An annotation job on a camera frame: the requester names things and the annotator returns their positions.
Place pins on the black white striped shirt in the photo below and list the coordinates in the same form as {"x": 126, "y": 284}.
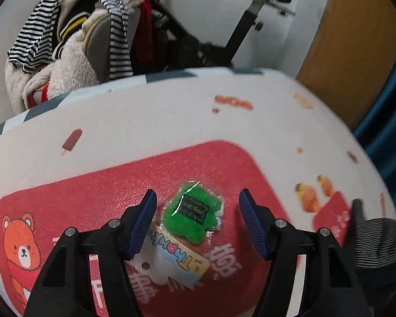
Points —
{"x": 33, "y": 36}

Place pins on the dark jacket with yellow stripes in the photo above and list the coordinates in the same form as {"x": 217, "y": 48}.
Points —
{"x": 71, "y": 23}

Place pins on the wooden door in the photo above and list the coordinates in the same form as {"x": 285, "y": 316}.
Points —
{"x": 349, "y": 56}

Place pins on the green felt piece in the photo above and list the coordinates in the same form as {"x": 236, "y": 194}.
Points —
{"x": 184, "y": 221}

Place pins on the pile of clothes on chair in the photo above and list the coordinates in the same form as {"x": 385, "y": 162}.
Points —
{"x": 72, "y": 69}

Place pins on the printed tablecloth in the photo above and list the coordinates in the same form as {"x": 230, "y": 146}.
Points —
{"x": 151, "y": 122}

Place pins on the black exercise bike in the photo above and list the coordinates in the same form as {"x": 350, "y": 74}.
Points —
{"x": 247, "y": 23}

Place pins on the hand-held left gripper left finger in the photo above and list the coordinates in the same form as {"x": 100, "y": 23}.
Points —
{"x": 145, "y": 218}

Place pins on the blue curtain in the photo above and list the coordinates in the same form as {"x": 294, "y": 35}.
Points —
{"x": 392, "y": 122}

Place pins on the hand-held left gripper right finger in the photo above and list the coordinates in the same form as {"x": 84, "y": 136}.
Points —
{"x": 250, "y": 218}

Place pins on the red scarf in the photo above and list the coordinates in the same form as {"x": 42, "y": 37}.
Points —
{"x": 144, "y": 29}

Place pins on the grey knitted cloth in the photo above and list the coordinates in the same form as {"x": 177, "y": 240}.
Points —
{"x": 376, "y": 237}

